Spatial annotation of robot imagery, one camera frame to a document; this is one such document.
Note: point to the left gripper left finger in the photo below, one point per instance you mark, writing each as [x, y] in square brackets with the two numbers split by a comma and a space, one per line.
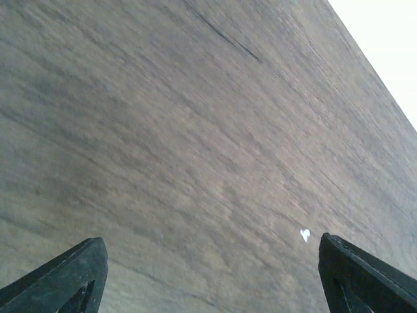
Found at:
[74, 281]

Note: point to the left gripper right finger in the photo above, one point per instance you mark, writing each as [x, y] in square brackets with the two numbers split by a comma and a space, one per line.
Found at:
[356, 281]

